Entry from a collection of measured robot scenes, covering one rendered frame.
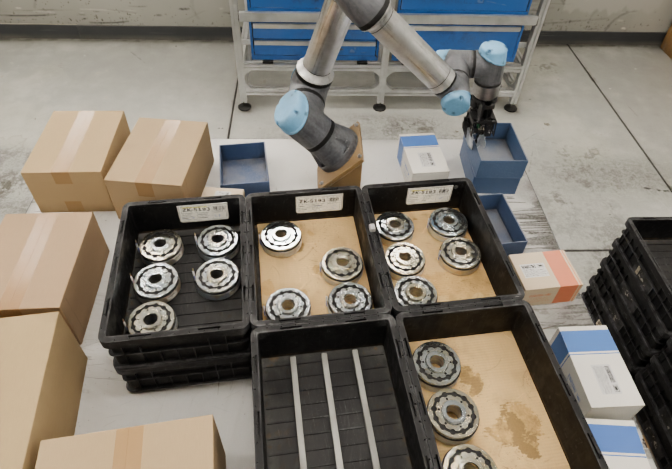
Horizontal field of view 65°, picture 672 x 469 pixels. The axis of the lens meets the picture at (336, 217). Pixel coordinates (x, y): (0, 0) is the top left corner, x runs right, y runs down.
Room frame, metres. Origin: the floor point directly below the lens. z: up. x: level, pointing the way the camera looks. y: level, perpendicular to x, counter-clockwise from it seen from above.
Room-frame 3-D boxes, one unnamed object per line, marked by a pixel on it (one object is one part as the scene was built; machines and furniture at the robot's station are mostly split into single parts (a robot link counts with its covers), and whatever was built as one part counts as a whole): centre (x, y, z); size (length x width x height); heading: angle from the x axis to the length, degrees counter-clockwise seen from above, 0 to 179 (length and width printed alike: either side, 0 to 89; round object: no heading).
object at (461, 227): (0.97, -0.30, 0.86); 0.10 x 0.10 x 0.01
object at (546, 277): (0.89, -0.57, 0.74); 0.16 x 0.12 x 0.07; 100
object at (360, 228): (0.80, 0.05, 0.87); 0.40 x 0.30 x 0.11; 10
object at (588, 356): (0.61, -0.62, 0.74); 0.20 x 0.12 x 0.09; 6
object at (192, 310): (0.74, 0.35, 0.87); 0.40 x 0.30 x 0.11; 10
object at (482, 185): (1.36, -0.50, 0.73); 0.20 x 0.15 x 0.07; 2
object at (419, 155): (1.35, -0.28, 0.74); 0.20 x 0.12 x 0.09; 9
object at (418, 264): (0.83, -0.18, 0.86); 0.10 x 0.10 x 0.01
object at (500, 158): (1.36, -0.50, 0.81); 0.20 x 0.15 x 0.07; 4
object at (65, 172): (1.24, 0.80, 0.78); 0.30 x 0.22 x 0.16; 5
